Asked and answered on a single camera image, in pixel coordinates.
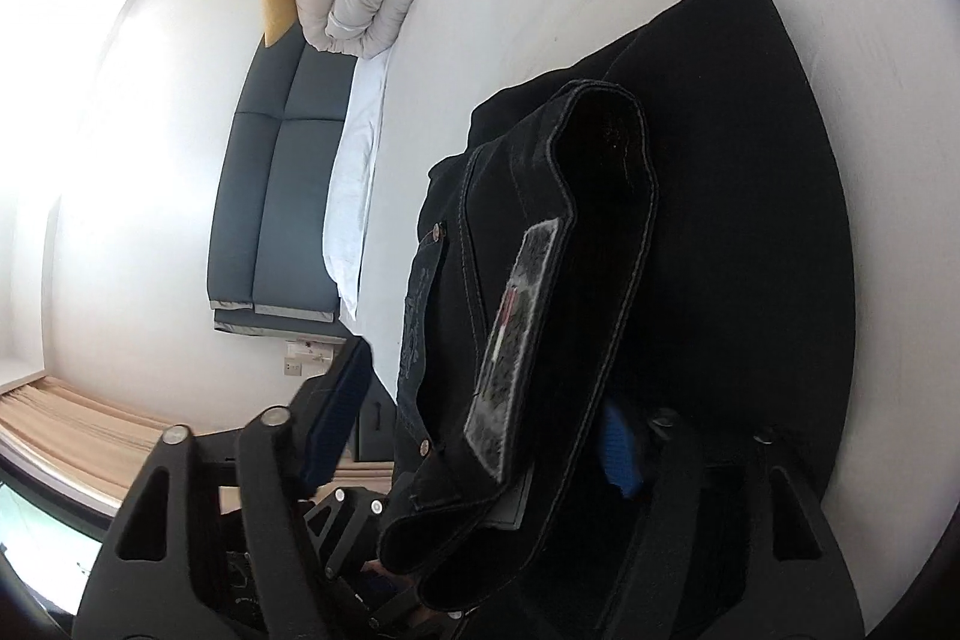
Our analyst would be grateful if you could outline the black denim pants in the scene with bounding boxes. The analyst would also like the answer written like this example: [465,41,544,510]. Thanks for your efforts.
[379,0,864,638]

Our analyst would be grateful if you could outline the person's left hand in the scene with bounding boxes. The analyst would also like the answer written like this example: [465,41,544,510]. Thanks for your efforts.
[361,559,441,627]

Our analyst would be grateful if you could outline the grey upholstered headboard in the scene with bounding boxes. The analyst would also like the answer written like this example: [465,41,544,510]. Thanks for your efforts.
[206,26,356,342]

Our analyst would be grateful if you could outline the white pillow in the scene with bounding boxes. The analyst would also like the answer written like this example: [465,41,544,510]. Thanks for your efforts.
[322,49,392,319]

